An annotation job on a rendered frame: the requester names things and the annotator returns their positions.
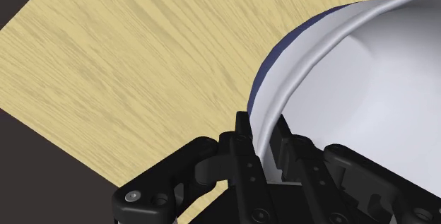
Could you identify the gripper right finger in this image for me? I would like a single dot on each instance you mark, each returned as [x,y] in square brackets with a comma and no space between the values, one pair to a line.
[344,178]

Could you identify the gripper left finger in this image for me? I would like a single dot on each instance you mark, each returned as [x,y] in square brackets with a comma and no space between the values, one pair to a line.
[179,171]

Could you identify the white bowl with blue outside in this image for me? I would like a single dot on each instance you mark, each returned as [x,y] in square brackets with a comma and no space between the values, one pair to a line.
[361,89]

